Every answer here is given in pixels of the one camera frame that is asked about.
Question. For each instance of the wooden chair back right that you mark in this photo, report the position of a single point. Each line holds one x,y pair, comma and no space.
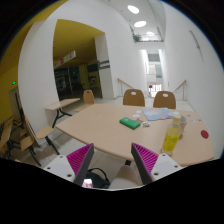
165,99

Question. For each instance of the small white card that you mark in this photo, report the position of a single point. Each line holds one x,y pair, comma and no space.
136,116

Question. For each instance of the wooden chair near wall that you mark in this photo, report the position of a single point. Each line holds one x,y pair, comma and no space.
28,136

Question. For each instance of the black bag on floor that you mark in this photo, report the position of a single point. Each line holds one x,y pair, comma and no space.
97,180

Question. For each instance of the green flat box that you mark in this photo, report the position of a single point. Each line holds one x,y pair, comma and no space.
132,124

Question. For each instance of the yellow drink plastic bottle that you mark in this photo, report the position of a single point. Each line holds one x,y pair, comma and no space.
172,135

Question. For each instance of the large wooden table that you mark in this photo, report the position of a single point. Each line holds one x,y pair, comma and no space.
99,124

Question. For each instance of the wooden chair far left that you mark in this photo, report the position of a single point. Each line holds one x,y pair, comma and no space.
88,98

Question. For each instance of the small colourful cube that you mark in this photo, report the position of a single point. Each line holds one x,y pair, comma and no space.
146,124

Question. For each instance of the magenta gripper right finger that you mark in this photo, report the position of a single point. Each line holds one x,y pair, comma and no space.
153,166

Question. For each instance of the light blue paper sheet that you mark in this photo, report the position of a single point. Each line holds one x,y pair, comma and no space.
154,114

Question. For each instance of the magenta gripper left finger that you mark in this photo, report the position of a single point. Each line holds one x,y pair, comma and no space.
74,166

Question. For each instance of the white chair seat below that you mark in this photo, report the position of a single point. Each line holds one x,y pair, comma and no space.
126,178

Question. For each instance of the red round coaster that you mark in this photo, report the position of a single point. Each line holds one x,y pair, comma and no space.
204,134

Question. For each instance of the wooden chair back left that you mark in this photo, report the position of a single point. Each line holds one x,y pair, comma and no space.
133,97

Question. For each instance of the small wooden side table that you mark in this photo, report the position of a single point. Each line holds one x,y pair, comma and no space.
57,108

